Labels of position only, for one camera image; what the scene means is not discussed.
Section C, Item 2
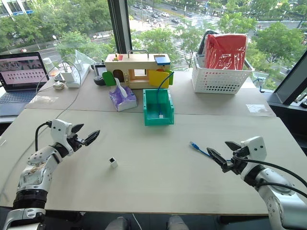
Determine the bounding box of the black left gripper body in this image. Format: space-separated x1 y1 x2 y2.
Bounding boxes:
67 134 86 152

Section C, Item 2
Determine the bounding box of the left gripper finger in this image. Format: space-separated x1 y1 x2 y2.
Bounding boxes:
71 123 85 135
82 129 101 147

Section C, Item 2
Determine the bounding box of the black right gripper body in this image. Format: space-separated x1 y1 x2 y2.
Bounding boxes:
221 146 250 175

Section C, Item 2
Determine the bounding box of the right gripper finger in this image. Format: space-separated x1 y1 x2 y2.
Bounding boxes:
206 147 228 169
224 141 242 152

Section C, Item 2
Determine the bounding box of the white power strip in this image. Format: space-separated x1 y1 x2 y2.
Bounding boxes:
59 62 91 89

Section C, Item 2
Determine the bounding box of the purple tissue pack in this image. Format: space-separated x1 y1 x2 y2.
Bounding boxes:
108 77 139 113

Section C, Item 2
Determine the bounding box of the white charger adapter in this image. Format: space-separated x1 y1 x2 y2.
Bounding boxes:
59 67 73 81

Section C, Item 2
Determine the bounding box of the black remote controller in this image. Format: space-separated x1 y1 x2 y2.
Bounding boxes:
93 59 107 86

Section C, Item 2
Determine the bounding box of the green plastic bin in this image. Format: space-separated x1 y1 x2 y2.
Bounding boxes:
142 88 176 127

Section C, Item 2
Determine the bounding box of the white perforated plastic basket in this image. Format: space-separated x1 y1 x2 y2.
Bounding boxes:
191 56 255 94

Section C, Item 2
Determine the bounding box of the open laptop computer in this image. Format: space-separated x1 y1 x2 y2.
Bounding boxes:
0 51 50 117

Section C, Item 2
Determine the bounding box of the wooden latch box toy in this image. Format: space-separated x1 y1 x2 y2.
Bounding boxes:
102 49 174 90

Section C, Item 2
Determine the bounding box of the red plastic bag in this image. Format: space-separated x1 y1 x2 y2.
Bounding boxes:
204 34 248 71

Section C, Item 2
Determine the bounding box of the black item behind red bag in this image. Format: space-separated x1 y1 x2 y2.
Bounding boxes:
197 29 220 58

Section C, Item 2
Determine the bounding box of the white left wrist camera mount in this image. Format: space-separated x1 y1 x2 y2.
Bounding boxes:
50 118 73 157

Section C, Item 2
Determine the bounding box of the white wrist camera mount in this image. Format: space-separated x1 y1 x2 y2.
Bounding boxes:
240 136 267 164
50 118 73 157

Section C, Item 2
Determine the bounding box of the blue Ethernet cable loose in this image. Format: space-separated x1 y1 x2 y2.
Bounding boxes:
189 141 233 162

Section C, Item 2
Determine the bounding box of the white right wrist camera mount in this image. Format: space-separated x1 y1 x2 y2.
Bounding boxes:
240 136 267 164

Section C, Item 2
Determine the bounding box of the long grey cable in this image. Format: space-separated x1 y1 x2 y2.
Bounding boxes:
0 59 82 200

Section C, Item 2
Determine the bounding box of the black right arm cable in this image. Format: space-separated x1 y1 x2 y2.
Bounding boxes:
232 154 307 200

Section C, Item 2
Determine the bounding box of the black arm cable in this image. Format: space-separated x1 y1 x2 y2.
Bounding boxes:
232 154 307 200
35 121 53 152

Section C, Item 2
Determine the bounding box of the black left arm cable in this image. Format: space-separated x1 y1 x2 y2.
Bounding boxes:
35 121 53 152

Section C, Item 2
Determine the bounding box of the black slanted window frame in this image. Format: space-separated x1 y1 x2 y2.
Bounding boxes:
267 57 307 113

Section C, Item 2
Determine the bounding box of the black window frame post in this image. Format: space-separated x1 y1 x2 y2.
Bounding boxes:
107 0 133 59

